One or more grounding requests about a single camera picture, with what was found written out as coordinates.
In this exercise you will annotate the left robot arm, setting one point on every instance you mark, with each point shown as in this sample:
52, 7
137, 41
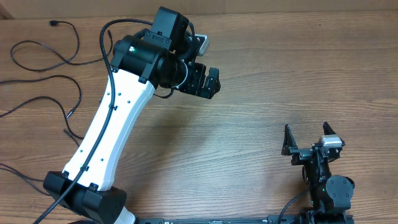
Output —
162, 56

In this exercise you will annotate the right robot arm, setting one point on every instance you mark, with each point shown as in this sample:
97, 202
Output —
330, 194

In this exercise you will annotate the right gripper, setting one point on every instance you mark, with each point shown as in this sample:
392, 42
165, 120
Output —
300, 154

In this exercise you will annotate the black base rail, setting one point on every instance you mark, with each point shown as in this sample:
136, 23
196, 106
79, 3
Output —
271, 219

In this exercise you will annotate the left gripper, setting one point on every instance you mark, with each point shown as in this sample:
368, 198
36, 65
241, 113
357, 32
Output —
194, 86

